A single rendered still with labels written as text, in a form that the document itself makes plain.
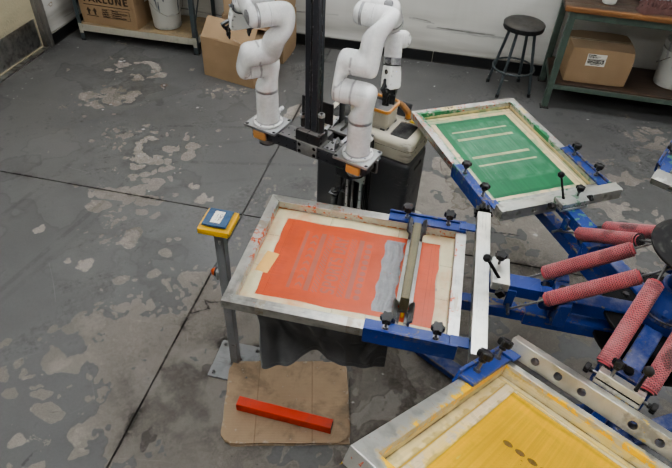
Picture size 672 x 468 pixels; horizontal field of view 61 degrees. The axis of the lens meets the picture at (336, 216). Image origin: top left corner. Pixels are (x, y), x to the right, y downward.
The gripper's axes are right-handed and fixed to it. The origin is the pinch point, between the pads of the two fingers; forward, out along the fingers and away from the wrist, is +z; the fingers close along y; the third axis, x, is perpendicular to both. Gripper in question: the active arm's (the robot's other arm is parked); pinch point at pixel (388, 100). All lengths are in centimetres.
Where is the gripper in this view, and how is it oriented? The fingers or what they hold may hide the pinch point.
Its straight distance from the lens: 253.2
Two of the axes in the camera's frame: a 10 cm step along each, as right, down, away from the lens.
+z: -0.6, 9.3, 3.6
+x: -8.3, -2.5, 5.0
